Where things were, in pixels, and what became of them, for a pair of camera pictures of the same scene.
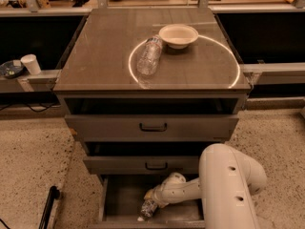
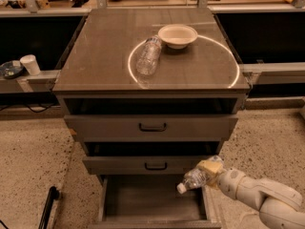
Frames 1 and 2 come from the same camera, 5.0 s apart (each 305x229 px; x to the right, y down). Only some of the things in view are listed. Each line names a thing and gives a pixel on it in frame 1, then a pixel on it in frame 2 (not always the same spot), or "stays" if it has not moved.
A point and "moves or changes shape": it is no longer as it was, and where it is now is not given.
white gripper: (161, 195) -> (233, 181)
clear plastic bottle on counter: (149, 55) stays
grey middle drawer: (144, 157) stays
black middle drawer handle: (156, 168) stays
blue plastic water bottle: (148, 208) moves or changes shape
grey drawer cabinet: (146, 91) stays
